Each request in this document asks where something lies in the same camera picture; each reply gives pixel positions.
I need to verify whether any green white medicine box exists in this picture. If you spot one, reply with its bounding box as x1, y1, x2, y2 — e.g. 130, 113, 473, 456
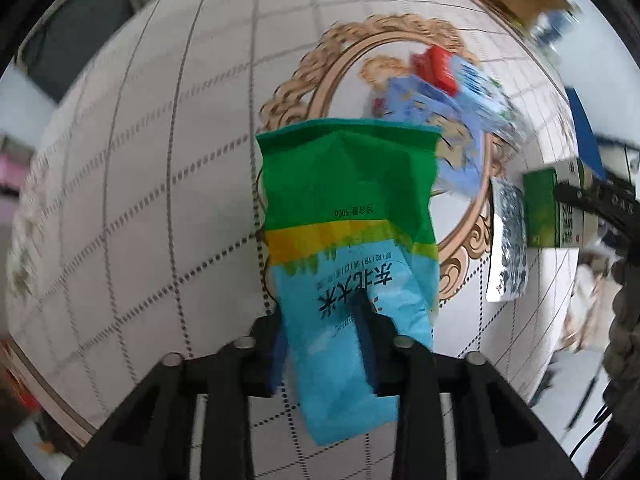
523, 157, 599, 248

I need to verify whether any green blue rice bag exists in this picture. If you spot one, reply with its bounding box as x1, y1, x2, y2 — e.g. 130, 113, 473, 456
257, 118, 440, 445

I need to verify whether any blue chair cushion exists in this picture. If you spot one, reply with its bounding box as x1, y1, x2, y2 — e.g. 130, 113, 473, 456
565, 87, 606, 181

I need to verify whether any silver blister pill pack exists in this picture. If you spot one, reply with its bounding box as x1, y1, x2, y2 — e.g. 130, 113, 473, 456
486, 178, 528, 304

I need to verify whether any blue cartoon snack box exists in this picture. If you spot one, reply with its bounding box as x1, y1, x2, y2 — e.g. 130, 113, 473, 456
374, 75, 485, 198

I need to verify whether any light blue carton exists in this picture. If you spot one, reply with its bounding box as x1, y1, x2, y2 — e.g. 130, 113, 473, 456
449, 55, 522, 146

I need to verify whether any white checked tablecloth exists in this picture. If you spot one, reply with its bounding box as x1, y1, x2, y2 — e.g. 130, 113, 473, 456
6, 0, 576, 449

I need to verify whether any red small package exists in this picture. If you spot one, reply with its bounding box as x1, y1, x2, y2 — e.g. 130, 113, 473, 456
410, 44, 459, 96

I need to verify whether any ornate gold round placemat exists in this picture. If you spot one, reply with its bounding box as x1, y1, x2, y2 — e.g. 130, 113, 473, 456
259, 13, 506, 302

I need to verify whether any pink suitcase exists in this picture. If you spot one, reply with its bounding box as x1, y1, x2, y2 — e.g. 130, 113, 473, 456
0, 154, 29, 204

